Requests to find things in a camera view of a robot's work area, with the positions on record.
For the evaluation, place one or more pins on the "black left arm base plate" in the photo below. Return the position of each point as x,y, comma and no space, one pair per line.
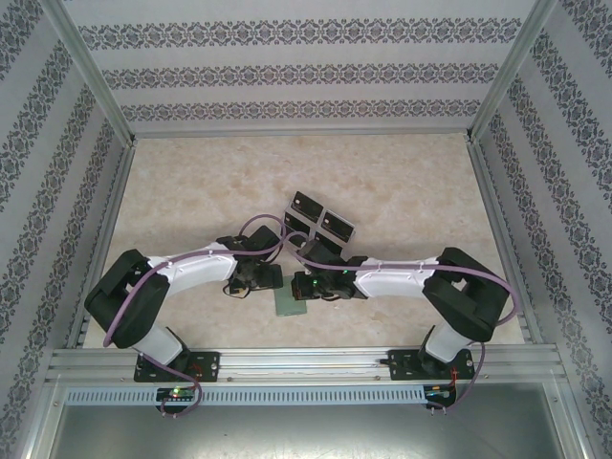
205,365

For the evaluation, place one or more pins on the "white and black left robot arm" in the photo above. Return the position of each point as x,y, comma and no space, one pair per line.
191,268

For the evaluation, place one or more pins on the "black VIP card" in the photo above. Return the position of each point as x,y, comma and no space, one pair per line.
337,225
308,205
295,223
330,239

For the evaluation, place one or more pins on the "small controller circuit board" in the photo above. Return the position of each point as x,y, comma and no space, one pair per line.
439,391
176,394

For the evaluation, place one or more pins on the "grey metal sheet panel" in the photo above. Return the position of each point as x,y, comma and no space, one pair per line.
306,435

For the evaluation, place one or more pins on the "aluminium mounting rail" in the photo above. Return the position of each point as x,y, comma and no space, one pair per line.
306,365

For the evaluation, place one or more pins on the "clear acrylic card stand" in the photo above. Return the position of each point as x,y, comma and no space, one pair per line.
334,241

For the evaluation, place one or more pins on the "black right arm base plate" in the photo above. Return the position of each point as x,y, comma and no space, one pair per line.
401,365

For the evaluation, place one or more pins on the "green card holder wallet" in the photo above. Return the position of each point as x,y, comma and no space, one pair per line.
289,308

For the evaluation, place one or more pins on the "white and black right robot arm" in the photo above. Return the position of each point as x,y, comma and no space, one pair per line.
397,282

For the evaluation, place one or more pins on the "aluminium frame post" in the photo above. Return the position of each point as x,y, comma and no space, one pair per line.
88,72
514,72

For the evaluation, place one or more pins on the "aluminium side rail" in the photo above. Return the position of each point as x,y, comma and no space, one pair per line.
100,244
507,244

